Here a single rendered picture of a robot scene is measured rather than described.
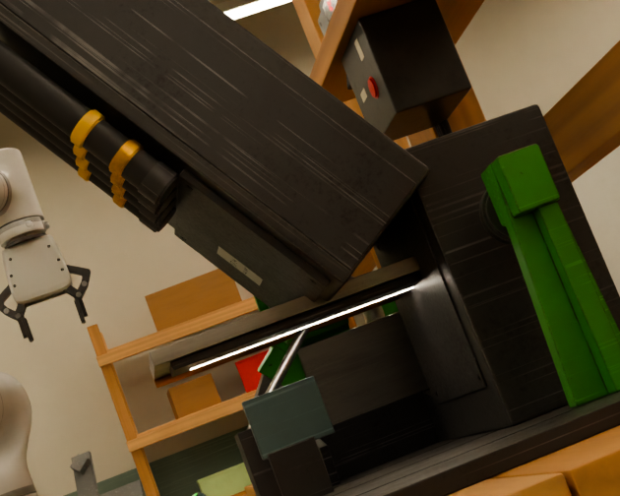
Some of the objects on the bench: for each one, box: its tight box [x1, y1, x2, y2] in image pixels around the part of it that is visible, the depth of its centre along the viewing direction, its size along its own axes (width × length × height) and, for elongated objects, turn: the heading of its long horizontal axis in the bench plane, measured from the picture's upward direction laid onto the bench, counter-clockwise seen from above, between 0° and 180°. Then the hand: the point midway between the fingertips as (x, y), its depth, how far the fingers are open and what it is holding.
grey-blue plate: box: [242, 376, 335, 496], centre depth 151 cm, size 10×2×14 cm, turn 32°
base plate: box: [324, 382, 620, 496], centre depth 162 cm, size 42×110×2 cm, turn 122°
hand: (55, 326), depth 208 cm, fingers open, 8 cm apart
